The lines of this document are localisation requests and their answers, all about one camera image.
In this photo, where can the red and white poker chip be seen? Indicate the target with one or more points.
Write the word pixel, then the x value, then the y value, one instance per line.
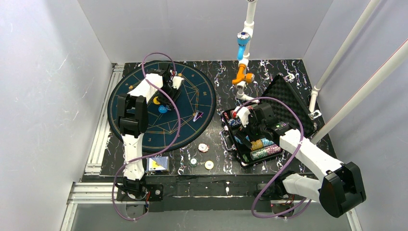
pixel 202 147

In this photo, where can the black poker chip case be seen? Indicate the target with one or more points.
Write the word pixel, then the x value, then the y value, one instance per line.
pixel 288 108

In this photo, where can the round dark blue poker mat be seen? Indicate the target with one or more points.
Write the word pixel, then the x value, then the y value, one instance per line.
pixel 196 105

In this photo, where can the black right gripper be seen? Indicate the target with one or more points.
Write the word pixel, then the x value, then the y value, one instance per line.
pixel 244 130

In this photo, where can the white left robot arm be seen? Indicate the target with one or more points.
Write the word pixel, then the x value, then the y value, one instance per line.
pixel 132 116

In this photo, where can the green and purple chip row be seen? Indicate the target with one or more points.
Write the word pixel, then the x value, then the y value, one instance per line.
pixel 264 152

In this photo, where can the white diagonal frame pole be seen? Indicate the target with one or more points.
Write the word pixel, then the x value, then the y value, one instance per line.
pixel 383 72

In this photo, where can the yellow poker chip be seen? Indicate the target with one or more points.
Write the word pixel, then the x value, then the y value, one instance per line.
pixel 209 165

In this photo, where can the yellow chip stack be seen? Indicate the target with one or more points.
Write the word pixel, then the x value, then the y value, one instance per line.
pixel 261 143

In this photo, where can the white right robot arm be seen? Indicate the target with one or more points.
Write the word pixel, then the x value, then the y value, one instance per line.
pixel 338 187

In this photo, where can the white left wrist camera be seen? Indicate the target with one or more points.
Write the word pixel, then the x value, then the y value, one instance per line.
pixel 177 81

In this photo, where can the chrome case handle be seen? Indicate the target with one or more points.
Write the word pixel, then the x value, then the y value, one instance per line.
pixel 228 144

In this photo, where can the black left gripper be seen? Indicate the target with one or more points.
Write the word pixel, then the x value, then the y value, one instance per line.
pixel 172 92

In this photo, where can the yellow big blind button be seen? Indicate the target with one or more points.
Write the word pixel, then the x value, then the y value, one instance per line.
pixel 156 101

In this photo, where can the aluminium frame rail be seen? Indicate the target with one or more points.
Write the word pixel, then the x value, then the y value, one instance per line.
pixel 93 192

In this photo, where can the white pipe camera stand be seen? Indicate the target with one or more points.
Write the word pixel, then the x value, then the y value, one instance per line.
pixel 244 39

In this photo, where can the light blue chip stack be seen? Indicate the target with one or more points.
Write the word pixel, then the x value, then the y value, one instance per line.
pixel 238 140

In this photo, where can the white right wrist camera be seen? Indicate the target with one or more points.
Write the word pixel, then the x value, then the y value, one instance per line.
pixel 243 114

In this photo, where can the boxed deck of playing cards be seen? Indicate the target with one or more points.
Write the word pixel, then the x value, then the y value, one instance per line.
pixel 158 164

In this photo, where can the blue small blind button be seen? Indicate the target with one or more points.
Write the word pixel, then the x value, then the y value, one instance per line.
pixel 163 109

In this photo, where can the white thin diagonal pole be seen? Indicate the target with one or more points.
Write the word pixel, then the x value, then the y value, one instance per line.
pixel 364 17

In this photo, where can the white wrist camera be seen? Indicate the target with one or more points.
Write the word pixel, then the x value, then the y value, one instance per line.
pixel 177 81
pixel 243 114

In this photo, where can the green poker chip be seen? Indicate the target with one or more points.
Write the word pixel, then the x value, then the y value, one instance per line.
pixel 193 162

